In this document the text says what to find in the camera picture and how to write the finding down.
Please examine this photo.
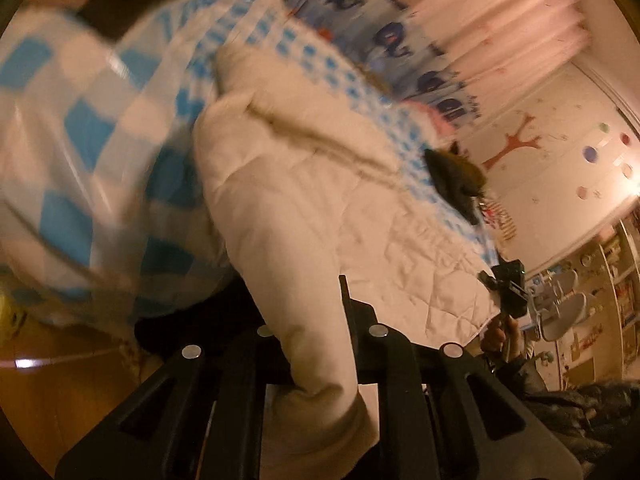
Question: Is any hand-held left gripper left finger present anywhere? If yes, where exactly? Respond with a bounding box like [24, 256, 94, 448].
[55, 324, 293, 480]

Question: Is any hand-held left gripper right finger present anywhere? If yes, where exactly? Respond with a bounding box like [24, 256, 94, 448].
[339, 274, 585, 480]

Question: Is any white quilted jacket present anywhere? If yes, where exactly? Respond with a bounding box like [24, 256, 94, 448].
[192, 45, 501, 480]

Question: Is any person's right forearm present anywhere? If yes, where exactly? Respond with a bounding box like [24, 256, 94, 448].
[492, 350, 640, 466]

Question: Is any person's right hand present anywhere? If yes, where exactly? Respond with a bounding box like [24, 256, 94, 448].
[480, 317, 521, 363]

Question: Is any cluttered shelf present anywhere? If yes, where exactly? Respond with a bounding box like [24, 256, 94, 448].
[597, 220, 640, 361]

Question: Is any dark cloth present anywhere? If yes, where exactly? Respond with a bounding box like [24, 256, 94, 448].
[424, 141, 490, 225]

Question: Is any pink cloth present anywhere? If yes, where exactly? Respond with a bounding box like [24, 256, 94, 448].
[400, 99, 457, 137]

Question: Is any whale print curtain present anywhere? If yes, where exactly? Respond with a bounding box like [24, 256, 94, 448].
[280, 0, 596, 131]

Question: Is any blue checkered plastic sheet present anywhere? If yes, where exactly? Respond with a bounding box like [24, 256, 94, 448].
[0, 0, 501, 331]

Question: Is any black jacket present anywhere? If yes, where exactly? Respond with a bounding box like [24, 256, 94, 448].
[80, 0, 221, 43]

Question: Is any tree wall sticker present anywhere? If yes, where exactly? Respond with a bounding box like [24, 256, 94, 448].
[482, 114, 543, 171]

